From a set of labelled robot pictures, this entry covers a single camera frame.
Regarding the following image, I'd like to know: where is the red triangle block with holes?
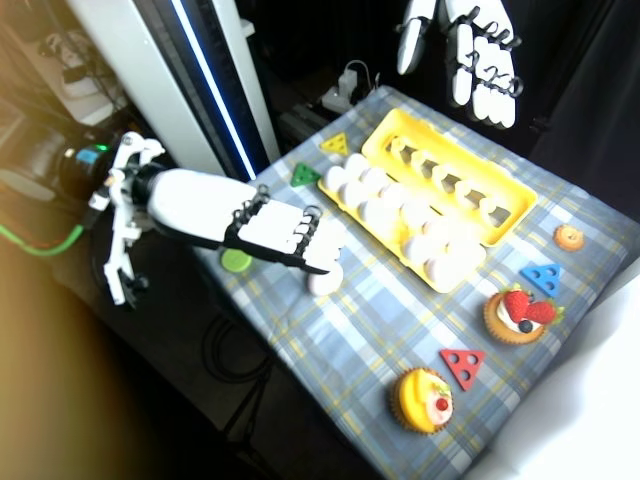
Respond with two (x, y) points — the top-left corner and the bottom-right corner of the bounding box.
(439, 348), (486, 392)

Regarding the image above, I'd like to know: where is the toy yellow cream cupcake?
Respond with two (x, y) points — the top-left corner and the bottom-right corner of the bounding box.
(389, 367), (455, 435)

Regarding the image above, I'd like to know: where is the tan toy biscuit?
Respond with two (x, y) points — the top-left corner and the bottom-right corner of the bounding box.
(553, 223), (585, 252)

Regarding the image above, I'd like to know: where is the blue plaid table cloth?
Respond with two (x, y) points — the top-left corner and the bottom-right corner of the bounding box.
(194, 84), (630, 480)

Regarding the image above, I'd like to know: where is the green round disc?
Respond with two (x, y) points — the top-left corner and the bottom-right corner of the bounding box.
(219, 248), (253, 274)

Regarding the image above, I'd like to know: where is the toy strawberry cupcake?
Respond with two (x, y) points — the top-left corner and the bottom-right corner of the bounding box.
(482, 283), (566, 346)

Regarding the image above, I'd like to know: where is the white power strip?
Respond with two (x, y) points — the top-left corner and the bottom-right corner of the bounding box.
(320, 59), (381, 114)

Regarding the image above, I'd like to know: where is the green cable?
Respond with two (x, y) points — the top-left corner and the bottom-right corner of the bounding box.
(0, 222), (85, 259)

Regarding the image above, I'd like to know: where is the green triangle block with holes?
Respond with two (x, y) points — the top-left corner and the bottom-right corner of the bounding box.
(290, 163), (322, 189)

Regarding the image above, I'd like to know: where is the yellow egg carton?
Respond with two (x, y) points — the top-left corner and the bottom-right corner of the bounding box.
(317, 107), (539, 295)

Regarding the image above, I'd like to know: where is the white robot body column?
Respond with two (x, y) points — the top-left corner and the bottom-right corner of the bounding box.
(64, 0), (281, 182)

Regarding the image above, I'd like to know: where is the black backdrop curtain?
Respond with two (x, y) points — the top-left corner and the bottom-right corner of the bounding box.
(519, 0), (640, 211)

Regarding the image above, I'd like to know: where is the yellow triangle block with holes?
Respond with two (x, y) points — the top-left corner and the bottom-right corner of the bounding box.
(319, 132), (350, 155)

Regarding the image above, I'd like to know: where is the blue triangle block with holes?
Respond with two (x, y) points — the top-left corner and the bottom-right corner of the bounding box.
(519, 263), (562, 299)

